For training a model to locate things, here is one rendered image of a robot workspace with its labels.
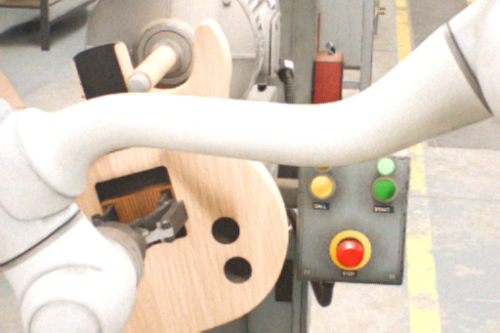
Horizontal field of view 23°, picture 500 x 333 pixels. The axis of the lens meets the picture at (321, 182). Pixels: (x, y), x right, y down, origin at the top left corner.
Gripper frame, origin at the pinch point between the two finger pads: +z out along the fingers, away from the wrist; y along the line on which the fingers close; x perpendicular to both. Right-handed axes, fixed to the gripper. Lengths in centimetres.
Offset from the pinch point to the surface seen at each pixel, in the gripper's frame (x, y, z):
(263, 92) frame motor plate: 2, 12, 57
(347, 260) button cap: -17.8, 22.8, 15.1
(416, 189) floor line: -113, 21, 385
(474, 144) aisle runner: -121, 53, 475
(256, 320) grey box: -32, 3, 38
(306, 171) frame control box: -4.2, 20.1, 17.7
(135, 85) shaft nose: 16.7, 5.1, -4.4
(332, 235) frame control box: -14.6, 21.4, 17.8
